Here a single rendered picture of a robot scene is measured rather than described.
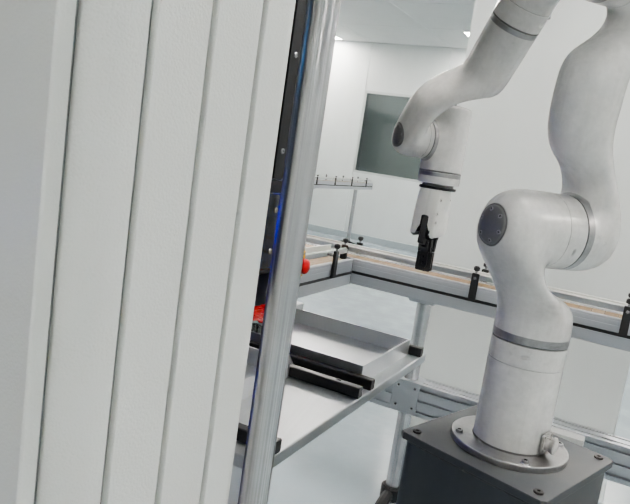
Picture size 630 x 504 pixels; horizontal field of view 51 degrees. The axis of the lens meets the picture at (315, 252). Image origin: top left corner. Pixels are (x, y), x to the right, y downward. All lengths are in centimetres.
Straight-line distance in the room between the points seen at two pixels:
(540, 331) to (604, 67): 40
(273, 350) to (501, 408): 64
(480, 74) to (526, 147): 155
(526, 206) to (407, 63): 905
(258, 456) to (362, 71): 981
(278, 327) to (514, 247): 55
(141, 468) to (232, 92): 23
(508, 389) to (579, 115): 43
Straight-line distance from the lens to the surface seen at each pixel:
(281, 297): 52
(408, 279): 227
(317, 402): 114
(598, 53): 107
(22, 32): 36
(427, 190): 133
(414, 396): 237
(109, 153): 35
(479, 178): 282
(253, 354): 125
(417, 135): 127
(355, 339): 153
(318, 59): 51
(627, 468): 230
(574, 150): 106
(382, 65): 1016
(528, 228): 100
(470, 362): 291
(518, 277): 103
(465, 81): 126
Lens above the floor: 130
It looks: 9 degrees down
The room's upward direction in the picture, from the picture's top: 8 degrees clockwise
